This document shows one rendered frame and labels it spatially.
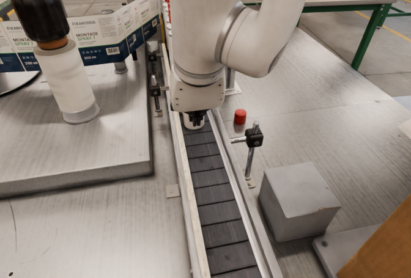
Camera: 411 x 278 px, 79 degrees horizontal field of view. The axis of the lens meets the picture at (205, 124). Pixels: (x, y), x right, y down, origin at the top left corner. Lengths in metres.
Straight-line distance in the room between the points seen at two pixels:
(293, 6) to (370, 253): 0.31
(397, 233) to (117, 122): 0.57
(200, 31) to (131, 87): 0.51
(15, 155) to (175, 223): 0.38
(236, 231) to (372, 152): 0.43
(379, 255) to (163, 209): 0.36
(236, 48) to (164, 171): 0.37
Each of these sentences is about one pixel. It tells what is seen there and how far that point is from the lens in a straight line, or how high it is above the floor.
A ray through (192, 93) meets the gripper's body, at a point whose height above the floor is 1.05.
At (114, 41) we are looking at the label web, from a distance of 0.83.
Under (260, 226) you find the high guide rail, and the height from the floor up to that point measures 0.96.
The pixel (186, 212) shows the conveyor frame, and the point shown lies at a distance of 0.47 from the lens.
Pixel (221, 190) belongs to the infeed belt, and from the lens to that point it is 0.50.
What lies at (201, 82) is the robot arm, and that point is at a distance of 0.39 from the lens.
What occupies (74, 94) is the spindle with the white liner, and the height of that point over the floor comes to 0.96.
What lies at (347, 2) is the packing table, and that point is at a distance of 2.27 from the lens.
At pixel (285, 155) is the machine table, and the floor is 0.83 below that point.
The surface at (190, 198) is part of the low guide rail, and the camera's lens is 0.45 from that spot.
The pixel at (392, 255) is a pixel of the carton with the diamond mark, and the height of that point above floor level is 0.99.
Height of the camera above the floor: 1.29
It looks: 41 degrees down
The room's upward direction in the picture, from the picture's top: straight up
